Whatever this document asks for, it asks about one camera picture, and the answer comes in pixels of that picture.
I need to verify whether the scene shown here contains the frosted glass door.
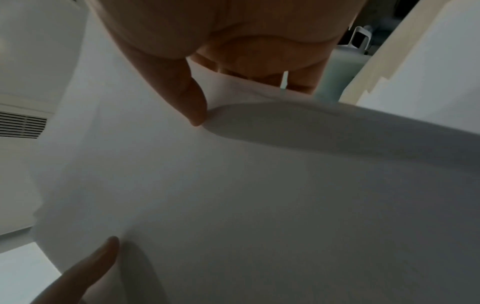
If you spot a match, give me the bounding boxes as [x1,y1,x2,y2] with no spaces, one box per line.
[314,44,371,102]

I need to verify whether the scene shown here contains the white office chair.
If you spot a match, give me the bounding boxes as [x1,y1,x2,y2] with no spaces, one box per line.
[346,26,373,55]

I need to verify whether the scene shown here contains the pile of white paper sheets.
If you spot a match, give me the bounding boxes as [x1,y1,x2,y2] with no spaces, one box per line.
[339,0,480,131]

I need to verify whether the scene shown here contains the white paper stack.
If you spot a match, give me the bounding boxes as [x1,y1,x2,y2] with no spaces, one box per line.
[25,12,480,304]

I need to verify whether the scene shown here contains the white ceiling air vent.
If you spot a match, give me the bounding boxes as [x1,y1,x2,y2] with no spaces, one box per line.
[0,111,48,139]

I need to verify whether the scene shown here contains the person's right hand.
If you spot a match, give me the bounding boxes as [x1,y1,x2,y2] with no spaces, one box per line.
[83,0,371,127]

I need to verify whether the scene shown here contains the person's left hand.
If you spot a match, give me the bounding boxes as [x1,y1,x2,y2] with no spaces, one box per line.
[31,236,121,304]

